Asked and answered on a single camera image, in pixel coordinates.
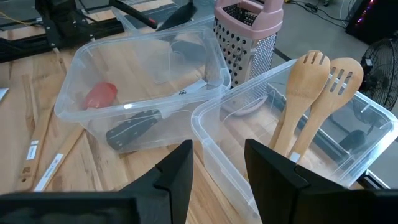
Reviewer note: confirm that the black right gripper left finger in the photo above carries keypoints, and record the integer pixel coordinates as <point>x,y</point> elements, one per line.
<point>168,193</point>

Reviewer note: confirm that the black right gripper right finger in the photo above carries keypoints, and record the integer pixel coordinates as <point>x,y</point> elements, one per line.
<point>280,193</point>

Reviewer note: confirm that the wooden spork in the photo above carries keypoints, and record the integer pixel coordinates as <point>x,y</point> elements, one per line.
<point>306,84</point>

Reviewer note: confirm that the wooden spoon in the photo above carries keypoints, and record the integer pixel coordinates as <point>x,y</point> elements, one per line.
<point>34,140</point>

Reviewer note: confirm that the black square-head spatula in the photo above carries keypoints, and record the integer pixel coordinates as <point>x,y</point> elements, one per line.
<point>177,17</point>

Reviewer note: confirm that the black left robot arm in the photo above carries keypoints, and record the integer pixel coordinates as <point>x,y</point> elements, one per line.
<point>62,18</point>

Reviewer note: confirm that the clear plastic bin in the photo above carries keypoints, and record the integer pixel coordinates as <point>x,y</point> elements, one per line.
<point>124,20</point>
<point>217,149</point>
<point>71,105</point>

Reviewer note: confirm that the black floor fan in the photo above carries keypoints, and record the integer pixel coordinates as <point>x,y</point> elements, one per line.
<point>381,74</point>

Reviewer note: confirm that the pink steel box grater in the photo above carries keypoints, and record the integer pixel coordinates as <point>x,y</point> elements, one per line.
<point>248,31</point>

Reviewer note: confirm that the black computer tower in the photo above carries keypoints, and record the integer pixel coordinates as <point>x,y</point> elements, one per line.
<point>373,18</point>

